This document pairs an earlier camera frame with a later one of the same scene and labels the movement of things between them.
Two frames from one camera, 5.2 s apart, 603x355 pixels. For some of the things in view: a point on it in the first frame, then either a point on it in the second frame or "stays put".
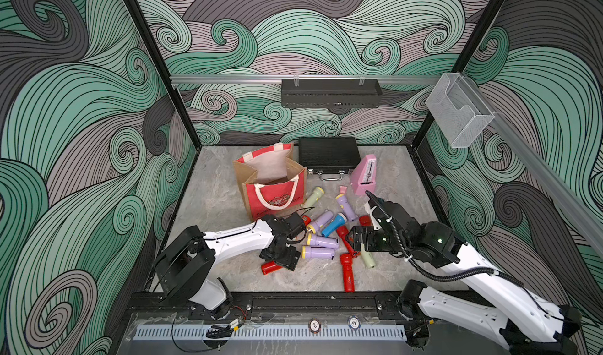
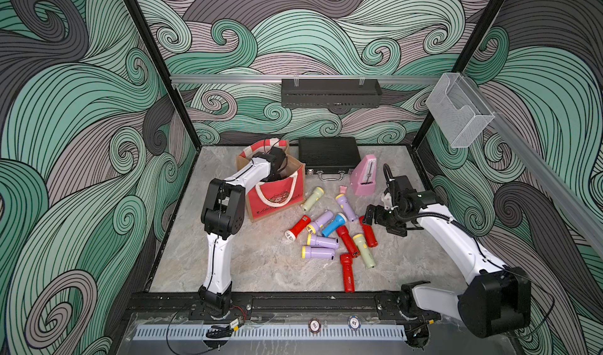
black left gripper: x=290 y=261 → x=278 y=177
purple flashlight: x=346 y=206 stays put
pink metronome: x=363 y=175 stays put
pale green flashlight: x=367 y=258 stays put
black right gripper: x=367 y=232 → x=378 y=218
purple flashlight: x=322 y=221 stays put
